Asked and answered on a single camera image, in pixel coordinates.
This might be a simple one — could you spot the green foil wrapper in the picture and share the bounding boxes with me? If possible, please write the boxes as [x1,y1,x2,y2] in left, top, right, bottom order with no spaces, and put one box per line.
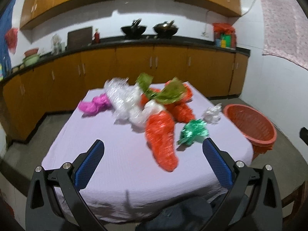
[177,119,209,146]

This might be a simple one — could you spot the long red plastic bag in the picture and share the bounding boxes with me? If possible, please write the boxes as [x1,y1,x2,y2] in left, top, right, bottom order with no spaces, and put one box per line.
[145,110,178,172]

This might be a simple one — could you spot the white plastic bag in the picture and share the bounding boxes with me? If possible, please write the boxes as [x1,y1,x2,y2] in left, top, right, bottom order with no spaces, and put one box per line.
[128,100,165,128]

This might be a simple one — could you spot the bubble wrap sheet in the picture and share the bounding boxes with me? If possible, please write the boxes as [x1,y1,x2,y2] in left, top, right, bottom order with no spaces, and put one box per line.
[103,78,142,121]

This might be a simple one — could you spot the olive green plastic bag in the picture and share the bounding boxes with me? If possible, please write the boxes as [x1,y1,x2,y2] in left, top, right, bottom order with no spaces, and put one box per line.
[136,73,187,105]

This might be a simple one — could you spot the red plastic basket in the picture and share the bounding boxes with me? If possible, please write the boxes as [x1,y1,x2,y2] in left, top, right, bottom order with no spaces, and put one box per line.
[223,104,277,159]

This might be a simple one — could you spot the silver foil wrapper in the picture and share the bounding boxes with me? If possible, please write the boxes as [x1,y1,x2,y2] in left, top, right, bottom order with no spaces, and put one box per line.
[202,103,222,124]

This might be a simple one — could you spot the magenta foil wrapper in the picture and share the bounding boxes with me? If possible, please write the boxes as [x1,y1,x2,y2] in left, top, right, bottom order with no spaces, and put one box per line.
[77,93,112,115]

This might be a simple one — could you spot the crumpled red plastic bag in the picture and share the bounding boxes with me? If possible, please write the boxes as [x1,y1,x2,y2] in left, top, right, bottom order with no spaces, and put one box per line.
[162,77,193,103]

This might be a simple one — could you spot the lilac table cloth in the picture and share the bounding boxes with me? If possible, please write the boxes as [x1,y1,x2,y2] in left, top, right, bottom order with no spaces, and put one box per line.
[41,81,254,223]

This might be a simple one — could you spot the lower wooden cabinets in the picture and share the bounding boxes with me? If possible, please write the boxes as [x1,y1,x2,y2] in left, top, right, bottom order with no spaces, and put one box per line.
[1,37,251,142]

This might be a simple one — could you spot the pink floral curtain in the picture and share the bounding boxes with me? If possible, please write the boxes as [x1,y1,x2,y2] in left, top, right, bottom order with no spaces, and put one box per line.
[260,0,307,69]

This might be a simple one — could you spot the stacked bowls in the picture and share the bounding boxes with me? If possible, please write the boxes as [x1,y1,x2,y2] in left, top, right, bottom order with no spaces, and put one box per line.
[23,48,40,67]

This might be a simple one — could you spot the glass jar with bag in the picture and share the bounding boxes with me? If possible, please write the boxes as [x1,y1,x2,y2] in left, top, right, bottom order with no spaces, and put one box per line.
[51,34,66,55]

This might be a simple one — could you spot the red bag with containers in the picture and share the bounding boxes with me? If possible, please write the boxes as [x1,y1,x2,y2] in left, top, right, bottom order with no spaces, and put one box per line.
[213,23,236,49]

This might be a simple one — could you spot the dark cutting board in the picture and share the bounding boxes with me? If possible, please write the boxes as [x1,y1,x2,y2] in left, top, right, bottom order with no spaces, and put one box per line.
[67,27,93,50]

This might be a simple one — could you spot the red bottle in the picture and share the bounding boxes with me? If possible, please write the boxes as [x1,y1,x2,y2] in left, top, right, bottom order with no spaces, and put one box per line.
[93,28,100,44]

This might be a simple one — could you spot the right black wok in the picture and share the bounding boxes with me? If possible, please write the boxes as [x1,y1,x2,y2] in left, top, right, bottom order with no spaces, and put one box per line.
[153,20,178,39]

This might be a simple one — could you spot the black wok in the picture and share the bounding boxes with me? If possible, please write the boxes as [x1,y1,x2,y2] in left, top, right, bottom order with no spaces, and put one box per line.
[153,20,178,39]
[121,18,147,39]

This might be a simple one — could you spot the left black wok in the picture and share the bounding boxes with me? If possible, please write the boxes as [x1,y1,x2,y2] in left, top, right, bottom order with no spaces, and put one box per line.
[121,18,147,39]

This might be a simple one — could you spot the hanging red plastic bag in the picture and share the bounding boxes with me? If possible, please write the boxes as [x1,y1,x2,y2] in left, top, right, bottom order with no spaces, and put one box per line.
[5,28,18,55]

